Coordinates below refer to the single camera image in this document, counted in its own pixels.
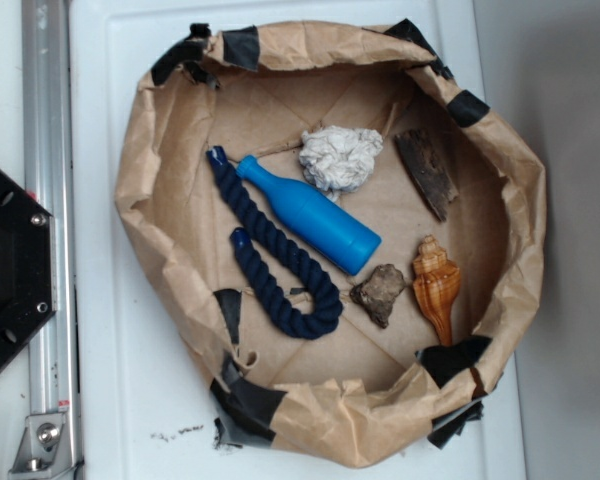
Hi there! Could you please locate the grey brown rock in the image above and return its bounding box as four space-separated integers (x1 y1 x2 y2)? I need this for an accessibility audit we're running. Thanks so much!
350 264 407 329

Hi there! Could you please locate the orange striped conch shell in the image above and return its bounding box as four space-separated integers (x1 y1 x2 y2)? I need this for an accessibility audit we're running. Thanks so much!
412 235 461 346

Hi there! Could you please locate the aluminium rail profile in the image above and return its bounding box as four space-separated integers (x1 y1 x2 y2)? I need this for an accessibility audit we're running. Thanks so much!
22 1 84 479

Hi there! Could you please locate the metal corner bracket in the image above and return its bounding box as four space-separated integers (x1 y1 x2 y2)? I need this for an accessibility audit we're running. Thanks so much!
8 413 71 479

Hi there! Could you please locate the dark wood bark piece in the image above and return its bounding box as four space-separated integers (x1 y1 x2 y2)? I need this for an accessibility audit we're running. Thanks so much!
394 129 458 222

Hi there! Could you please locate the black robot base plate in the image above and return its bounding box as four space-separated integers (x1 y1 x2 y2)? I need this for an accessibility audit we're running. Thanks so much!
0 169 55 373

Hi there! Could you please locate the brown paper bag bin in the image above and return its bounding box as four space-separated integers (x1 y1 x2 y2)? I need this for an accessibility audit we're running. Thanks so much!
115 21 546 468

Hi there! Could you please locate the white paper ball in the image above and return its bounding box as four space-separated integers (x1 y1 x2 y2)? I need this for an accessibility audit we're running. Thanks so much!
299 126 383 202

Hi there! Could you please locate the dark blue twisted rope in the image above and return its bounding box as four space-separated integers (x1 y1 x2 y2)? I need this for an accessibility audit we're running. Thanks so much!
205 145 344 341

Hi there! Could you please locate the blue plastic bottle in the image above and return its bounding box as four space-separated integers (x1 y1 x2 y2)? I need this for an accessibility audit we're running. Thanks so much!
237 155 381 275

